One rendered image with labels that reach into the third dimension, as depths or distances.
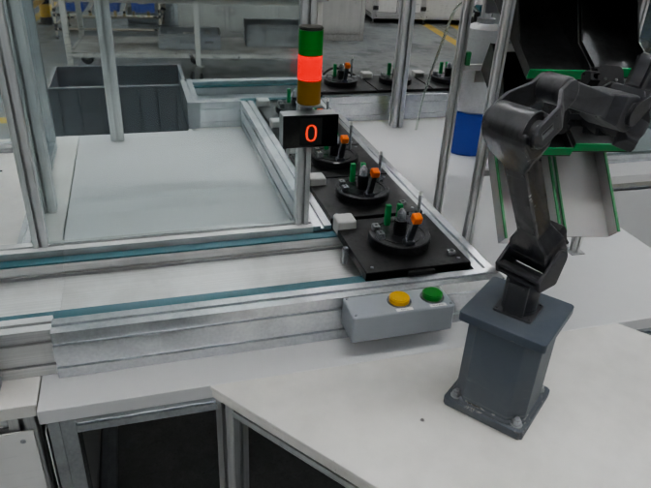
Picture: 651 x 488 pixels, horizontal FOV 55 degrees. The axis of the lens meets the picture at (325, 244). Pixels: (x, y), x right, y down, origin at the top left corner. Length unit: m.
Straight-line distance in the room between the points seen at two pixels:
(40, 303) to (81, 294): 0.08
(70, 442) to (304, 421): 0.43
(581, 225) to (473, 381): 0.57
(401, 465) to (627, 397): 0.47
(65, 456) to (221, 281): 0.44
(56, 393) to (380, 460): 0.57
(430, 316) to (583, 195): 0.54
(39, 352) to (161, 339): 0.21
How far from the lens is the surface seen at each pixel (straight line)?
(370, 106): 2.57
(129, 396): 1.17
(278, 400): 1.14
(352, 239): 1.40
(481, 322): 1.03
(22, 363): 1.24
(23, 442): 1.26
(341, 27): 8.74
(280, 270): 1.38
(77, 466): 1.29
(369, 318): 1.18
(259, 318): 1.20
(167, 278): 1.37
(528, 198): 0.92
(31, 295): 1.38
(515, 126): 0.82
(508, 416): 1.13
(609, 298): 1.59
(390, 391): 1.17
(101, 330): 1.18
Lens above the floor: 1.64
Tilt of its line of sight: 29 degrees down
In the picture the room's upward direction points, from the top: 3 degrees clockwise
